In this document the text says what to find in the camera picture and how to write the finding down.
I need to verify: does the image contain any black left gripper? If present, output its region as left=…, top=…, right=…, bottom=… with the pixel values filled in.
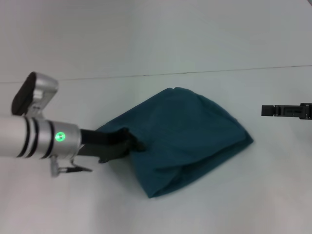
left=77, top=128, right=147, bottom=164

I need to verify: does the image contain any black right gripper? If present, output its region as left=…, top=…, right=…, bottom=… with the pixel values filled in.
left=261, top=102, right=312, bottom=120

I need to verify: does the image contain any blue FREE print T-shirt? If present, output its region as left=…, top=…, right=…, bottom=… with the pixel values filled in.
left=94, top=86, right=254, bottom=199

